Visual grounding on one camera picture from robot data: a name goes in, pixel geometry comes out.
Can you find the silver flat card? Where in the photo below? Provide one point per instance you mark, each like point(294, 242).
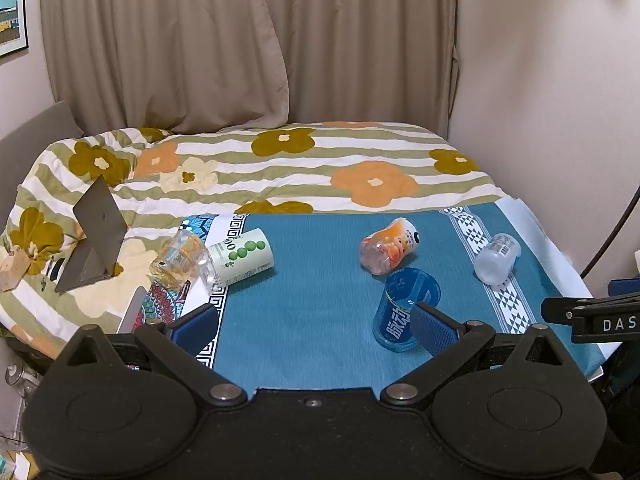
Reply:
point(132, 310)

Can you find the grey laptop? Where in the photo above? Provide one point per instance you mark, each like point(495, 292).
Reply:
point(97, 230)

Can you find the framed wall picture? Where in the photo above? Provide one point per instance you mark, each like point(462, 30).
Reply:
point(11, 15)

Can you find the clear cup with orange print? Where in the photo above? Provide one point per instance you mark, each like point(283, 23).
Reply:
point(390, 247)

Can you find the beige curtain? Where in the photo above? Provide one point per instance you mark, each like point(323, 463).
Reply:
point(200, 35)

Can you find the clear cup with yellow print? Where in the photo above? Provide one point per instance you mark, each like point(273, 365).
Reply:
point(177, 260)

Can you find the blue plastic cup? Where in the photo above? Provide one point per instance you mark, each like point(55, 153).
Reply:
point(400, 310)

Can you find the frosted white plastic cup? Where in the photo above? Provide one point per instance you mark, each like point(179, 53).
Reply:
point(495, 260)

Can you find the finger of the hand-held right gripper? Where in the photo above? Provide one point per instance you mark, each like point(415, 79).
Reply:
point(562, 310)

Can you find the floral striped blanket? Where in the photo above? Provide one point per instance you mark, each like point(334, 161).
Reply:
point(300, 170)

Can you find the blue woven mat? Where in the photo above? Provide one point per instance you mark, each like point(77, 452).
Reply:
point(310, 310)

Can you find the green dotted white can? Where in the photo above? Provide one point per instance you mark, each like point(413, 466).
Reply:
point(242, 257)

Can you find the colourful mandala cloth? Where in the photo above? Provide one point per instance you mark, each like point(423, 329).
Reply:
point(165, 297)

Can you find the clear glass item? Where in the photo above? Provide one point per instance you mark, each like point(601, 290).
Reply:
point(20, 385)

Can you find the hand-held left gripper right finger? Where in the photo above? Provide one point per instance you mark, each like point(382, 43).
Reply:
point(431, 329)

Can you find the grey headboard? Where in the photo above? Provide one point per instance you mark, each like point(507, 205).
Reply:
point(30, 135)

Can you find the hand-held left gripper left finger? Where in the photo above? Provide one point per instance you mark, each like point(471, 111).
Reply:
point(197, 324)

